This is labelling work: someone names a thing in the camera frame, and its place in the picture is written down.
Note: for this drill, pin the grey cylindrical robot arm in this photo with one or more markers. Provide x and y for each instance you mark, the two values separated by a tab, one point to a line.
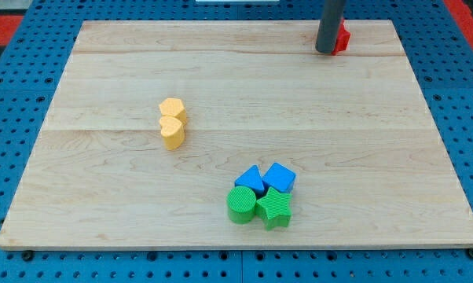
331	17

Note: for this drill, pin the yellow heart block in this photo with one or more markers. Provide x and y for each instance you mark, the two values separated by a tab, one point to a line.
172	132

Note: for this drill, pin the blue triangle block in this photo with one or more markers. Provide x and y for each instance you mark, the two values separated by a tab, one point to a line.
252	179

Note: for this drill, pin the blue cube block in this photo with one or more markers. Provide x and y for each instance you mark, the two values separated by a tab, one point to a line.
280	178

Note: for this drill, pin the green cylinder block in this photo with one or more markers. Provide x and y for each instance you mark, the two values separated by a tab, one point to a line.
241	202

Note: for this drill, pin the yellow pentagon block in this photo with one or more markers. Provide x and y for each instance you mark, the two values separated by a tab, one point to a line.
174	107

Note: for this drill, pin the green star block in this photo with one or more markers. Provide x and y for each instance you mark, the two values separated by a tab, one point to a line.
274	209

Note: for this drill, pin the wooden board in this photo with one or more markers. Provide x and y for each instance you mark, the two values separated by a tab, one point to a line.
371	169

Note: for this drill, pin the red block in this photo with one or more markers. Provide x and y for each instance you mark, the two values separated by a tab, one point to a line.
342	39

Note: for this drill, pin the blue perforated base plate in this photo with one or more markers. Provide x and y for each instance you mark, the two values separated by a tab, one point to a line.
32	63

